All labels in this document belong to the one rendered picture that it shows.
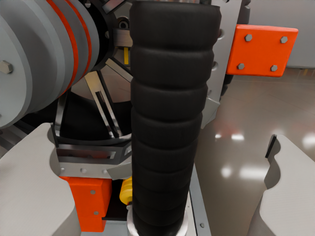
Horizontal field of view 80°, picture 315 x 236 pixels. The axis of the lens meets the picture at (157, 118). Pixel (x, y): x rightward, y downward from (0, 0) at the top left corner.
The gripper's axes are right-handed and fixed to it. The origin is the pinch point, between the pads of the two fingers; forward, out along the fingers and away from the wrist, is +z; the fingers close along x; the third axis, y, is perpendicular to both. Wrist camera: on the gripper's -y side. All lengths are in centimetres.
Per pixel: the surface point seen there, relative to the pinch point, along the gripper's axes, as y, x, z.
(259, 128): 83, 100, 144
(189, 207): 75, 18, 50
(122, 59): 11, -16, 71
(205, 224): 75, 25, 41
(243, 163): 83, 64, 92
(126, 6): -8, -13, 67
